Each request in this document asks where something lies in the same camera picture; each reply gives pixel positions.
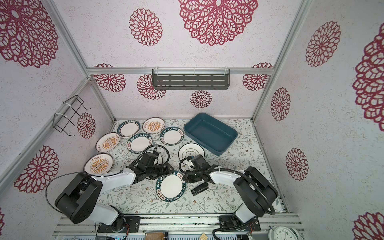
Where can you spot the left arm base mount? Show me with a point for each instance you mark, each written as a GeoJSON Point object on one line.
{"type": "Point", "coordinates": [126, 224]}

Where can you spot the green rim plate front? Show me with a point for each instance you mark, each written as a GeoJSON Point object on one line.
{"type": "Point", "coordinates": [171, 187]}

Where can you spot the black wire wall rack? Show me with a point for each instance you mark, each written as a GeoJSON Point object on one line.
{"type": "Point", "coordinates": [73, 105]}

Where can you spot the black stapler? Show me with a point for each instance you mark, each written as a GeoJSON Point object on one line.
{"type": "Point", "coordinates": [199, 189]}

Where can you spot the teal plastic bin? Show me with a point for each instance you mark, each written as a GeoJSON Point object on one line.
{"type": "Point", "coordinates": [210, 133]}

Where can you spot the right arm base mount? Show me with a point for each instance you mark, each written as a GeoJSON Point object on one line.
{"type": "Point", "coordinates": [232, 223]}

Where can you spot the white plate cloud motif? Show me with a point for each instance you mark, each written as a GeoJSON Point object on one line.
{"type": "Point", "coordinates": [190, 149]}

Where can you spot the orange sunburst plate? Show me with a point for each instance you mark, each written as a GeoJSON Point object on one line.
{"type": "Point", "coordinates": [108, 142]}
{"type": "Point", "coordinates": [99, 164]}
{"type": "Point", "coordinates": [153, 125]}

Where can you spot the white analog clock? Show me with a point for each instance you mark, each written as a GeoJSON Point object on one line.
{"type": "Point", "coordinates": [283, 233]}

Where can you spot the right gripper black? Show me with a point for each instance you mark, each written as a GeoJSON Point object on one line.
{"type": "Point", "coordinates": [188, 179]}

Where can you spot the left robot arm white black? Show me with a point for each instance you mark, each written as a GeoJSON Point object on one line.
{"type": "Point", "coordinates": [79, 200]}

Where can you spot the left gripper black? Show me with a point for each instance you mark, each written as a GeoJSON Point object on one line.
{"type": "Point", "coordinates": [162, 171]}

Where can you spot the green red rim plate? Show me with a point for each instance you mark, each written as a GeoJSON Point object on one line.
{"type": "Point", "coordinates": [128, 128]}

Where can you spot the orange sunburst plate back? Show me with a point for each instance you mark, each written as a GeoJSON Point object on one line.
{"type": "Point", "coordinates": [153, 125]}

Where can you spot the orange sunburst plate front left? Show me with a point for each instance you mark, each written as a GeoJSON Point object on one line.
{"type": "Point", "coordinates": [99, 164]}

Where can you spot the grey wall shelf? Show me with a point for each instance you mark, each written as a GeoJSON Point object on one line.
{"type": "Point", "coordinates": [191, 80]}

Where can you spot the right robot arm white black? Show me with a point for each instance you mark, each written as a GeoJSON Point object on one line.
{"type": "Point", "coordinates": [256, 192]}

